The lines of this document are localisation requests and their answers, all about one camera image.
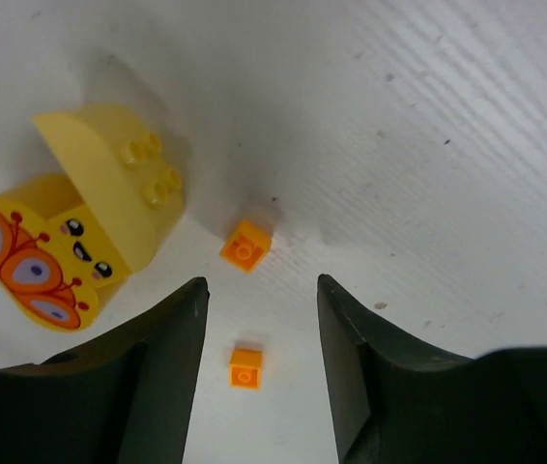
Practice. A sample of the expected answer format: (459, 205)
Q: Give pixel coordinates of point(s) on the small orange lego cube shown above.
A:
(245, 369)
(247, 246)

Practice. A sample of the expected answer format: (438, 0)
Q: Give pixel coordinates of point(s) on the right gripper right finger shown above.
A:
(397, 399)

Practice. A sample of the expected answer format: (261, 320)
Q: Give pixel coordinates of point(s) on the yellow round lego with sticker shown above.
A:
(70, 240)

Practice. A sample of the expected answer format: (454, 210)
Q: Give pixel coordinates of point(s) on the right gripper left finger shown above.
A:
(123, 397)

